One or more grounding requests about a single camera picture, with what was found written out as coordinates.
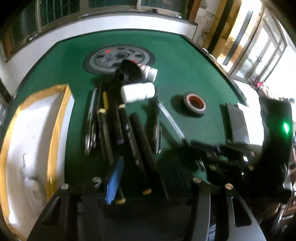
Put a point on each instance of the black rectangular case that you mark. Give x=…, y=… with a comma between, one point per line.
x=237, y=127

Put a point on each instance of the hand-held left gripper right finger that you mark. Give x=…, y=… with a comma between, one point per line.
x=201, y=204

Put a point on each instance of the white bottle red label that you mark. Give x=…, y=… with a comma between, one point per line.
x=149, y=71

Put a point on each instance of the white plastic bottle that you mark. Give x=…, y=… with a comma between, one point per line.
x=137, y=92

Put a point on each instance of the black marker yellow ends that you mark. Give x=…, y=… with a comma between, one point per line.
x=106, y=139

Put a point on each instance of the white flat box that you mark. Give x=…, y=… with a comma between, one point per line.
x=254, y=129

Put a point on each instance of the window with green grille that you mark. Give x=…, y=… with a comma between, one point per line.
x=92, y=14

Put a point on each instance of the short black pen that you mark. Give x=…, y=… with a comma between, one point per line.
x=157, y=136

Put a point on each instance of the grey black wheel disc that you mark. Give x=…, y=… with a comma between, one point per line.
x=101, y=60

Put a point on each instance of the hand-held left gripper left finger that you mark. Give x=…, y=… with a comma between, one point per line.
x=113, y=180

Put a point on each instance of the glass paned door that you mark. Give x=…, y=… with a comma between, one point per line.
x=259, y=46

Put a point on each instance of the white box yellow tape edges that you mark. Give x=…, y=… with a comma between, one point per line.
x=30, y=139

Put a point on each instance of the clear plastic pen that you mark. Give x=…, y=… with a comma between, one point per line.
x=171, y=120

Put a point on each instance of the black yellow marker pen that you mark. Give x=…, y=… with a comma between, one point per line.
x=113, y=120

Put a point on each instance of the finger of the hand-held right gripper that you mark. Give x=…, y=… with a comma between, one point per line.
x=222, y=149
x=229, y=173

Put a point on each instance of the black tape roll red core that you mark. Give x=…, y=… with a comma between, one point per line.
x=190, y=107

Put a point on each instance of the black cone-shaped object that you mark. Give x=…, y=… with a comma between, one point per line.
x=127, y=70

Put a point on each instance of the black long bar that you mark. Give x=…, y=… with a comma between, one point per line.
x=237, y=38

